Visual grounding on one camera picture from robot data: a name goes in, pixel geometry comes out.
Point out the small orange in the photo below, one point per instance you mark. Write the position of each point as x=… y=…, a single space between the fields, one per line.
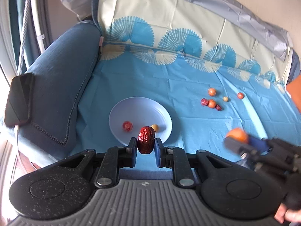
x=237 y=134
x=211 y=103

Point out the black smartphone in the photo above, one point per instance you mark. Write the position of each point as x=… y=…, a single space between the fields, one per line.
x=18 y=98

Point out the small red fruit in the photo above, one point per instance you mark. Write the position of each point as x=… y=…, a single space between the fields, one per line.
x=240 y=95

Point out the pale blue plate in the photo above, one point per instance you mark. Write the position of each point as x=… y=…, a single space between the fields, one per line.
x=138 y=113

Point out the dried red date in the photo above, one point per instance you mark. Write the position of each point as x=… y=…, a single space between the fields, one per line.
x=218 y=107
x=146 y=140

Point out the plastic-wrapped orange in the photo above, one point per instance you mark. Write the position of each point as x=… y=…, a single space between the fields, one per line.
x=212 y=91

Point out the person's right hand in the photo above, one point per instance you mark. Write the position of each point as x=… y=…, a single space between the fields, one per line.
x=290 y=215

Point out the grey plastic cover sheet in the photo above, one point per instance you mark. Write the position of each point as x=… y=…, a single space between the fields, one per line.
x=258 y=23

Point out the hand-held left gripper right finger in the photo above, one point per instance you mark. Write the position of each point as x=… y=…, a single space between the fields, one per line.
x=158 y=155

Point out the red candy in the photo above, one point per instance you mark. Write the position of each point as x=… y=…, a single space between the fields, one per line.
x=203 y=102
x=127 y=126

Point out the small yellow fruit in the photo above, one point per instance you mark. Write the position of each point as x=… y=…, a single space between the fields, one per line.
x=155 y=127
x=225 y=99

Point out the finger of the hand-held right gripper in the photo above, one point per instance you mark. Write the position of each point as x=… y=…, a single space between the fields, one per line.
x=237 y=147
x=258 y=143

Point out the white pole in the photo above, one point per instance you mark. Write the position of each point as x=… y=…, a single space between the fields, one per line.
x=37 y=16

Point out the blue fan-patterned tablecloth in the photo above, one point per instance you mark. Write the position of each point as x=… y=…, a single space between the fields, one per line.
x=176 y=80

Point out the orange cloth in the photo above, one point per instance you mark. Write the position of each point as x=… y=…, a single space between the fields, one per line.
x=295 y=94

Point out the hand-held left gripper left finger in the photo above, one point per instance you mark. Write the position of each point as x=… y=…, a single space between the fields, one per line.
x=134 y=155

